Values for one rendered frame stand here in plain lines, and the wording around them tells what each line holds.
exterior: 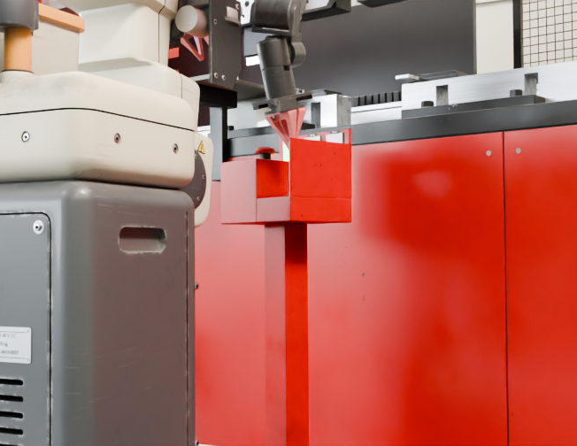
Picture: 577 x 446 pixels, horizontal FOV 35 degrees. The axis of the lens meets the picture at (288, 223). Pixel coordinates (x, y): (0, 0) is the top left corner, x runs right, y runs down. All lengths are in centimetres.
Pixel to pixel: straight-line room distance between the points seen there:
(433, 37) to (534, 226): 103
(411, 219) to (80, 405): 99
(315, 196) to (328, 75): 118
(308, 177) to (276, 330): 30
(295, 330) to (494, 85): 65
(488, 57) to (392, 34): 189
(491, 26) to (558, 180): 292
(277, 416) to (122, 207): 78
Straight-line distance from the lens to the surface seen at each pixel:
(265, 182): 173
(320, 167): 170
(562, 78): 188
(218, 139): 218
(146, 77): 148
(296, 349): 175
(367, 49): 277
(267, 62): 169
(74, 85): 106
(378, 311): 191
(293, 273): 174
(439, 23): 265
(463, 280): 181
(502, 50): 457
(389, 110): 237
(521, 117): 177
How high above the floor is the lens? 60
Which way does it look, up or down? 2 degrees up
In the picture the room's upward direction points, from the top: straight up
